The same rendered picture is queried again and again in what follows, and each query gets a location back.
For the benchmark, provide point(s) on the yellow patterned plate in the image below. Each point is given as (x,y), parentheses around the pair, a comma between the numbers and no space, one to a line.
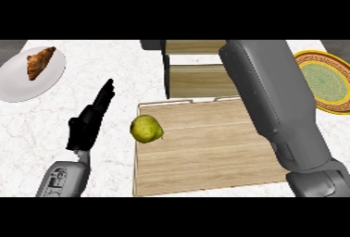
(325,81)

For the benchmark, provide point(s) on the brown croissant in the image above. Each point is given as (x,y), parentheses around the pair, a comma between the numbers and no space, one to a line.
(39,62)

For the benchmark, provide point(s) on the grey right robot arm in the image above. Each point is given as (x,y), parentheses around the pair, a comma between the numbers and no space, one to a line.
(273,102)

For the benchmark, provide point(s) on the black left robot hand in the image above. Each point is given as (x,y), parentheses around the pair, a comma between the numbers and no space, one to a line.
(89,118)

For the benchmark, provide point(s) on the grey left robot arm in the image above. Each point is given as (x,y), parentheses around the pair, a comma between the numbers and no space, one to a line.
(64,179)

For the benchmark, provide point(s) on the yellow-green lemon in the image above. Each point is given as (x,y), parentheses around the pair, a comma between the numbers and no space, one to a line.
(146,128)

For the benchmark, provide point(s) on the pale wooden tray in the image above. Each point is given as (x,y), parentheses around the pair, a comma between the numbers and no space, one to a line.
(205,148)

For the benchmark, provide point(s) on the wooden tiered shelf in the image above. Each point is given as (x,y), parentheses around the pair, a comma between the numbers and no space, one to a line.
(195,74)

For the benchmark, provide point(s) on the white plate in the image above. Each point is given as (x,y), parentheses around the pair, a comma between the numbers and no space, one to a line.
(27,77)

